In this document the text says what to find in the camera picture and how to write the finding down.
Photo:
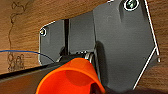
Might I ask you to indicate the grey robot torso link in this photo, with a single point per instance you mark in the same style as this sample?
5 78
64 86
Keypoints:
23 78

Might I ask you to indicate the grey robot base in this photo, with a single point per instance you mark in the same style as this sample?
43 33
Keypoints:
126 43

